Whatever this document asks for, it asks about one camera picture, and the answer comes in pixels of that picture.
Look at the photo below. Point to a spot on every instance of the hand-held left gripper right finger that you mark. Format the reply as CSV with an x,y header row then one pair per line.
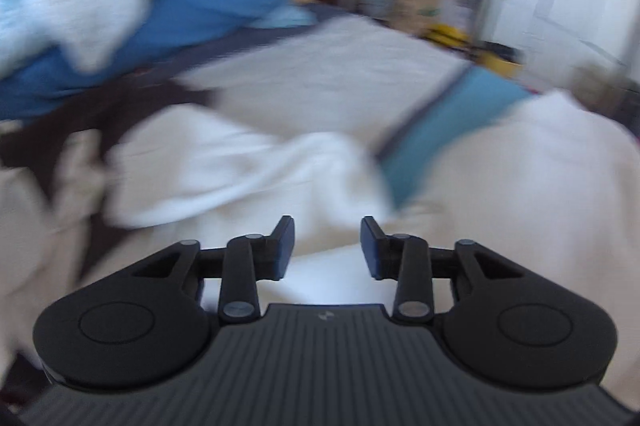
x,y
369,247

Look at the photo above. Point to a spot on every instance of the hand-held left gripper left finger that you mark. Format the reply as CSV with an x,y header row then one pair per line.
x,y
285,247

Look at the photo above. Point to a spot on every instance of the white garment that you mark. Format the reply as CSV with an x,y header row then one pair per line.
x,y
225,176

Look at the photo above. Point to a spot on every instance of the teal cloth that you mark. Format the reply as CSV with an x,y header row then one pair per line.
x,y
440,131

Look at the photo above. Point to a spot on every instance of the cream bed sheet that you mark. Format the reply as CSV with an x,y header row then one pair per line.
x,y
325,71

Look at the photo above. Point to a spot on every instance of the yellow object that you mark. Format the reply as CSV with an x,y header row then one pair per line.
x,y
492,56

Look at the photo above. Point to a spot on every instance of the blue blanket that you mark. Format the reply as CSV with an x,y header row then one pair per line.
x,y
200,16

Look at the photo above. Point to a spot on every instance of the dark brown cloth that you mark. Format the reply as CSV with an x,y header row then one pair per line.
x,y
50,133

